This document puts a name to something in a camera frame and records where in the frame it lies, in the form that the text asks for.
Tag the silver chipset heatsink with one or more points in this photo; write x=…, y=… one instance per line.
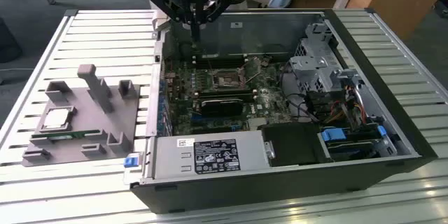
x=258, y=124

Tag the blue disk carrier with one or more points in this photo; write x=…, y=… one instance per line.
x=332, y=134

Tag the CPU socket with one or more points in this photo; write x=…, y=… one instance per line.
x=227, y=78

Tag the black graphics card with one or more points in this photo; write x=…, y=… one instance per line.
x=222, y=110

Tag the black chair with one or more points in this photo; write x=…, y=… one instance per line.
x=442, y=9

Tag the green motherboard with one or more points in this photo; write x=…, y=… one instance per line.
x=270, y=103

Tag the black power supply label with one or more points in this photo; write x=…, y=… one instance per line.
x=216, y=155

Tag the grey parts rack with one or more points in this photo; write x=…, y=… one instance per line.
x=91, y=129

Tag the small blue drive clip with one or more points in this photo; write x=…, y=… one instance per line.
x=382, y=131

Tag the blue case latch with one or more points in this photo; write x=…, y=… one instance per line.
x=132, y=162

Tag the silver CPU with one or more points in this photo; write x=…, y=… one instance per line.
x=56, y=117

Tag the black open PC case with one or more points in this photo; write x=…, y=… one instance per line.
x=244, y=195

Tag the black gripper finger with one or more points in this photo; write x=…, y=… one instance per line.
x=164, y=5
x=220, y=11

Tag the green RAM stick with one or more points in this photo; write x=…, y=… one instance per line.
x=84, y=132

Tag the thin metal locking lever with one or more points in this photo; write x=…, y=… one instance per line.
x=208, y=61

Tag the black plastic shroud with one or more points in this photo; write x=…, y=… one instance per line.
x=294, y=142

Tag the silver metal latch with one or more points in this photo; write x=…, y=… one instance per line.
x=270, y=150

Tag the black RAM slot bank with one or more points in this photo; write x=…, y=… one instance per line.
x=220, y=62
x=224, y=95

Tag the silver metal drive cage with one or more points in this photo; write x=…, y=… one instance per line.
x=315, y=72

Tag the silver power supply unit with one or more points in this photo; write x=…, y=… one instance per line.
x=168, y=161

